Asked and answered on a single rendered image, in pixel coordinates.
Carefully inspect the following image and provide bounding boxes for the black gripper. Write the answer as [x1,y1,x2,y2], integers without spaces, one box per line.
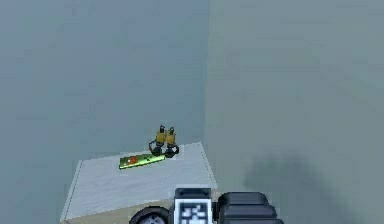
[128,206,172,224]

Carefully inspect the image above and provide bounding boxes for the pale grey cupboard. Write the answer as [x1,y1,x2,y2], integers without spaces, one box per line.
[59,141,219,224]

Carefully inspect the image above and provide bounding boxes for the green flat box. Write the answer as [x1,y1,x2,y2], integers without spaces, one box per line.
[118,152,166,170]

